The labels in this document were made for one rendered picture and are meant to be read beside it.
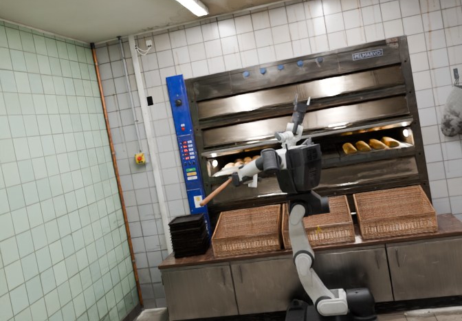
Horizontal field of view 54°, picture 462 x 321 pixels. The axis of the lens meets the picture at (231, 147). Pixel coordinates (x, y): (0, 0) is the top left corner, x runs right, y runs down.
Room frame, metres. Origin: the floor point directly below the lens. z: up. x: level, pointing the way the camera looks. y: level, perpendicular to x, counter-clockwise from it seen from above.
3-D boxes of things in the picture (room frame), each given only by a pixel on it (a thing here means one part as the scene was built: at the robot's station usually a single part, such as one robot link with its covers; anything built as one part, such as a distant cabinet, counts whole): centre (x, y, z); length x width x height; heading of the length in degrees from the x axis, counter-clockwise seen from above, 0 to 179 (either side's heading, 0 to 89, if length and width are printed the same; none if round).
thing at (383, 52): (4.03, -0.64, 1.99); 1.80 x 0.08 x 0.21; 78
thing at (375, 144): (4.32, -1.30, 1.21); 0.61 x 0.48 x 0.06; 168
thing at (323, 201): (3.14, -0.46, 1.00); 0.28 x 0.13 x 0.18; 78
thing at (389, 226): (3.62, -1.19, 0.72); 0.56 x 0.49 x 0.28; 78
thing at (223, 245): (3.85, -0.03, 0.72); 0.56 x 0.49 x 0.28; 78
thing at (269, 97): (4.00, -0.64, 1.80); 1.79 x 0.11 x 0.19; 78
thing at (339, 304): (3.13, -0.51, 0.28); 0.21 x 0.20 x 0.13; 78
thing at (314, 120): (4.00, -0.64, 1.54); 1.79 x 0.11 x 0.19; 78
